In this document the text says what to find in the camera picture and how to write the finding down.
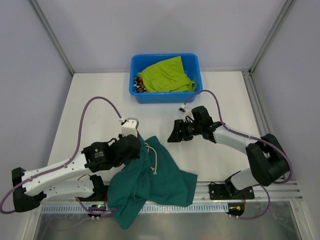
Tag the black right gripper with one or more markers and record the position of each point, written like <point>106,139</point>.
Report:
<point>182,130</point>

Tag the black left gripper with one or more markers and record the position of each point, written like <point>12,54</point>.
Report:
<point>135,146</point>

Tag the dark green shorts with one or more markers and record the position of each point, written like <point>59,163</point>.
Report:
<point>155,177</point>

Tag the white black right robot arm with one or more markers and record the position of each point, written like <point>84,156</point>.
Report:
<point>266,158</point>

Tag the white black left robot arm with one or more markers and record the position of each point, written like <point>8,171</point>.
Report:
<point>73,179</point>

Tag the lime green shorts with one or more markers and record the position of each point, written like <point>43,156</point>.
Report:
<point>167,76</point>

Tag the orange black patterned shorts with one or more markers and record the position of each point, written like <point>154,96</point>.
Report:
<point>138,85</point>

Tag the left controller board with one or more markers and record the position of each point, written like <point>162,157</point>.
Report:
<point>98,211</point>

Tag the controller board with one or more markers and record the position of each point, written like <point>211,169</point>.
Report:
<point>98,211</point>
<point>235,209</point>

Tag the right controller board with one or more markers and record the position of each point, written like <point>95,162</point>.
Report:
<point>235,209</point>

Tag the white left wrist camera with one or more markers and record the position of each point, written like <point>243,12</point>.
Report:
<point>129,126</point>

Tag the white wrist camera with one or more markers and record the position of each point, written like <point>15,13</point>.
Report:
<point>129,126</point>
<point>185,112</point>

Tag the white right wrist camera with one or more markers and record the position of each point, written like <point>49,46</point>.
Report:
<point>185,112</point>

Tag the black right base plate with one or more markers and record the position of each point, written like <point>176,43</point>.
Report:
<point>224,191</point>

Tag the grey slotted cable duct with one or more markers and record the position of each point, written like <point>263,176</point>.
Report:
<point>148,208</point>

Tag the right side aluminium rail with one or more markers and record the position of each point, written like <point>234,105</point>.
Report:
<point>256,104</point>

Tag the aluminium mounting rail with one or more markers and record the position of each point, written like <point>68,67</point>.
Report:
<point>277,192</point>

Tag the left aluminium frame post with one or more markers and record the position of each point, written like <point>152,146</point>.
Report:
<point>50,33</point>

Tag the aluminium frame post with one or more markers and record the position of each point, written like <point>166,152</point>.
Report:
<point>50,33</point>
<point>272,33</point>

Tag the right aluminium frame post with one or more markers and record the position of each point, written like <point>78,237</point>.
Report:
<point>272,33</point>

